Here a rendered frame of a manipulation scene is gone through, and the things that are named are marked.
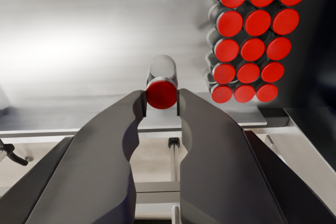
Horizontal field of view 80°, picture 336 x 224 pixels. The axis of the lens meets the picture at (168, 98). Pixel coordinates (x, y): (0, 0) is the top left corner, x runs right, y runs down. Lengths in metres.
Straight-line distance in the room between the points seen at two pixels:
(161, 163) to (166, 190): 0.61
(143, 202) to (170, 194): 0.14
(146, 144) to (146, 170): 0.29
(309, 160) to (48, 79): 0.31
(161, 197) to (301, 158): 0.89
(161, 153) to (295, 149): 1.40
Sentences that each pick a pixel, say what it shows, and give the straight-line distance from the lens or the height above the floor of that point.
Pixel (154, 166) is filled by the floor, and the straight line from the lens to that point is 1.75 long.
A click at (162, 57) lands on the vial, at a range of 0.15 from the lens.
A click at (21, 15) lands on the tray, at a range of 0.26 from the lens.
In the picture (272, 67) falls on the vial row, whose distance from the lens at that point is 0.21.
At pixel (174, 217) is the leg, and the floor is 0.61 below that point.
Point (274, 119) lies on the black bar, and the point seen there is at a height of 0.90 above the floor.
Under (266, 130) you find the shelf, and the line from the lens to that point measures 0.32.
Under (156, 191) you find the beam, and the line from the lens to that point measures 1.13.
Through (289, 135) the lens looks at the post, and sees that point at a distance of 0.30.
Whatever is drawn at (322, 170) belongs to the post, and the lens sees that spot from 0.26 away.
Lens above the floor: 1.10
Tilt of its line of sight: 58 degrees down
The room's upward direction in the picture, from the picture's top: 180 degrees clockwise
